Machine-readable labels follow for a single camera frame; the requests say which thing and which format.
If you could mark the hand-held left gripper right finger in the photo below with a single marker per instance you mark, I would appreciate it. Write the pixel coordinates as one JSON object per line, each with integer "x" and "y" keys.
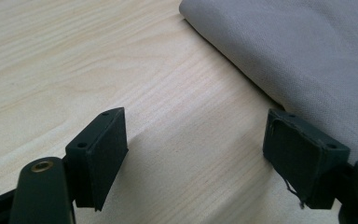
{"x": 301, "y": 155}

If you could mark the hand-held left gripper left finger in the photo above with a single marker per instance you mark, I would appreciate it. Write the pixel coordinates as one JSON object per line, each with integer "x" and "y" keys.
{"x": 101, "y": 155}

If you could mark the grey cloth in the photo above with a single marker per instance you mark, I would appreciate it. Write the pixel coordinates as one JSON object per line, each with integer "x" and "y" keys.
{"x": 298, "y": 53}

